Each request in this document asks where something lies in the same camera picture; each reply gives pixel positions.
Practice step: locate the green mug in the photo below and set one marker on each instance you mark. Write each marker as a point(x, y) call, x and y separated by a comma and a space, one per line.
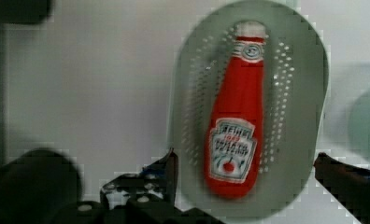
point(359, 126)

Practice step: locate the black cylinder post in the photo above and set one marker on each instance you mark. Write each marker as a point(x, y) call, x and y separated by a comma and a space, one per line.
point(25, 11)

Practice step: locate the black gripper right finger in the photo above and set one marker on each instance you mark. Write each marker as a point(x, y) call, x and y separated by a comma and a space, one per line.
point(349, 184)

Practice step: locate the red plush ketchup bottle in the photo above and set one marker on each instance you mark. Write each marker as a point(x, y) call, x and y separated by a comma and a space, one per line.
point(234, 137)

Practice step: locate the grey-green oval strainer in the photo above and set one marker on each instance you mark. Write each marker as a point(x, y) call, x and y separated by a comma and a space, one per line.
point(295, 83)

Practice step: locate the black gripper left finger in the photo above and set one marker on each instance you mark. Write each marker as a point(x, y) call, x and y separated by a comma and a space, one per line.
point(159, 179)

